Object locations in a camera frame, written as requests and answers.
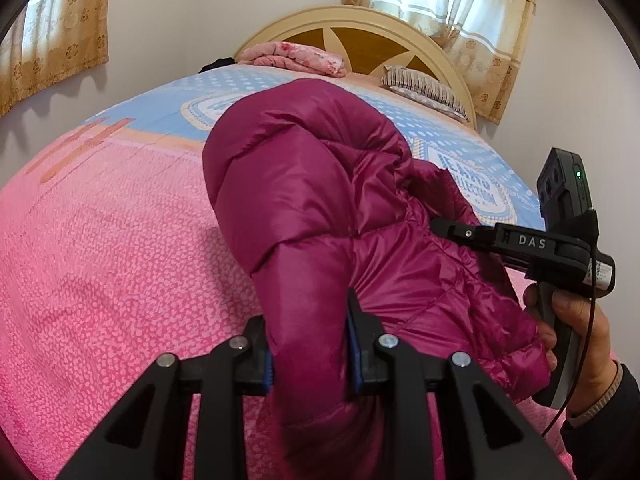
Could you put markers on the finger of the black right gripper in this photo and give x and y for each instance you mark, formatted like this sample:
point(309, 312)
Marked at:
point(479, 238)

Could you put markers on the black camera box green light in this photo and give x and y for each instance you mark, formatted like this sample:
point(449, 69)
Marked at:
point(564, 199)

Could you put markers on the magenta quilted puffer jacket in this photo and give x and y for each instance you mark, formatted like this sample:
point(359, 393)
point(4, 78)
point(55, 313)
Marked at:
point(317, 195)

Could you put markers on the blue and pink bed blanket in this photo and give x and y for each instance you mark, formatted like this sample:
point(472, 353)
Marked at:
point(110, 255)

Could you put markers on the beige side window curtain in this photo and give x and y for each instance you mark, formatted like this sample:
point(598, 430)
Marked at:
point(50, 41)

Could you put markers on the pink floral folded quilt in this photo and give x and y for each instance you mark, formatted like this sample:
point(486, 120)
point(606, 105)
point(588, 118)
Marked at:
point(295, 57)

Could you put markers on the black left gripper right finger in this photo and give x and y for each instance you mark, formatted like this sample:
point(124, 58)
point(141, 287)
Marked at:
point(441, 417)

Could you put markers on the striped pillow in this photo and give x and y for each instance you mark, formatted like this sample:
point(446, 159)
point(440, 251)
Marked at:
point(423, 89)

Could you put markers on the dark sleeve right forearm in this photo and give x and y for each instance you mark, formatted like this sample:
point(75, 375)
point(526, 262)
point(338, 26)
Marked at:
point(604, 441)

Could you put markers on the cream wooden headboard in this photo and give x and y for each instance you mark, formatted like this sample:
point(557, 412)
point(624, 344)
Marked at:
point(368, 40)

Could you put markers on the beige floral window curtain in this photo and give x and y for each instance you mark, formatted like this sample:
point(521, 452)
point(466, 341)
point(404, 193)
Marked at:
point(484, 39)

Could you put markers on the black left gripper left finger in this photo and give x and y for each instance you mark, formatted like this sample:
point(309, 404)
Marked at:
point(144, 434)

